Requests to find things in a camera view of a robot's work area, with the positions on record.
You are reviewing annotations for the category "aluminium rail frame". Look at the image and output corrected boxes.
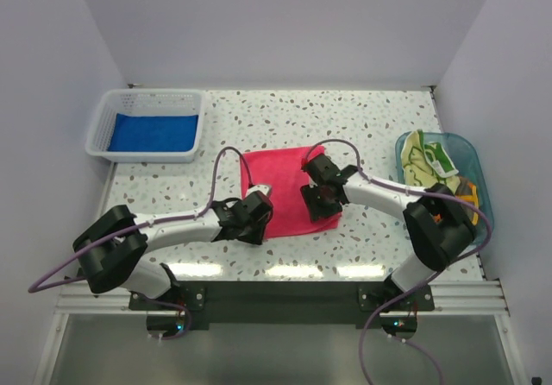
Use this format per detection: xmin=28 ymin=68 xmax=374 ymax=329
xmin=32 ymin=246 xmax=530 ymax=385

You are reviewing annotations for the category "yellow green patterned towel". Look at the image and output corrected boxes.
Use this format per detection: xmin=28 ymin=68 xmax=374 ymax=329
xmin=400 ymin=129 xmax=480 ymax=207

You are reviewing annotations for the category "blue folded towel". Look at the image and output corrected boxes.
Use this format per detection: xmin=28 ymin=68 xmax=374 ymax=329
xmin=108 ymin=114 xmax=198 ymax=152

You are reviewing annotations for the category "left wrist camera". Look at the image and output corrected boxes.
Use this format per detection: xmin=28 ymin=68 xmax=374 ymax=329
xmin=243 ymin=184 xmax=272 ymax=199

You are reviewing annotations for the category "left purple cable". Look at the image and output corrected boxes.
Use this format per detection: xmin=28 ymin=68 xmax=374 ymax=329
xmin=28 ymin=146 xmax=260 ymax=343

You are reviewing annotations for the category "purple cable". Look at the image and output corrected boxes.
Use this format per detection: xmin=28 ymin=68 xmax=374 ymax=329
xmin=301 ymin=138 xmax=495 ymax=385
xmin=28 ymin=146 xmax=260 ymax=343

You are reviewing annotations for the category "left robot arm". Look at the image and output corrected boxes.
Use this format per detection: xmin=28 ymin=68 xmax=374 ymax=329
xmin=72 ymin=185 xmax=273 ymax=310

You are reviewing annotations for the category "white plastic basket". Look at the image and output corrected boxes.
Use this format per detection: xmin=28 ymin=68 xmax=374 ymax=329
xmin=85 ymin=88 xmax=209 ymax=163

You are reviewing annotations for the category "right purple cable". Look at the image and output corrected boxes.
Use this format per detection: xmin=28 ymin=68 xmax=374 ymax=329
xmin=301 ymin=138 xmax=495 ymax=385

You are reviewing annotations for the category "pink towel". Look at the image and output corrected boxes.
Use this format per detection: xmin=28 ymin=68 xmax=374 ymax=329
xmin=241 ymin=147 xmax=341 ymax=239

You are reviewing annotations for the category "teal plastic tub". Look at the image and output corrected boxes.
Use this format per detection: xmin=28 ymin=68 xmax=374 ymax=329
xmin=395 ymin=131 xmax=493 ymax=223

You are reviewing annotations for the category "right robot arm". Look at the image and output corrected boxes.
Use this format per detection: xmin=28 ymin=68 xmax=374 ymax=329
xmin=300 ymin=154 xmax=477 ymax=310

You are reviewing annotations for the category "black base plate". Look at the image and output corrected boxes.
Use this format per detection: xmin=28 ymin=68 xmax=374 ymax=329
xmin=129 ymin=279 xmax=435 ymax=332

